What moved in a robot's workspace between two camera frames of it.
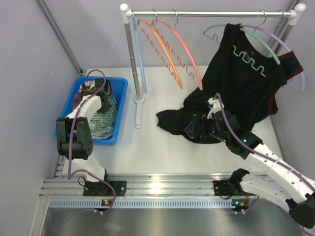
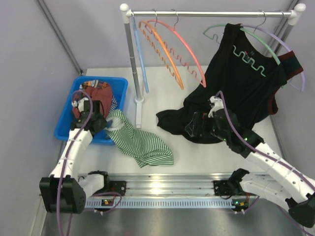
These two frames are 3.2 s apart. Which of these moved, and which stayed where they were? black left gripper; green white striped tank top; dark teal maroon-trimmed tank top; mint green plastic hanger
Moved: green white striped tank top; black left gripper
Stayed: dark teal maroon-trimmed tank top; mint green plastic hanger
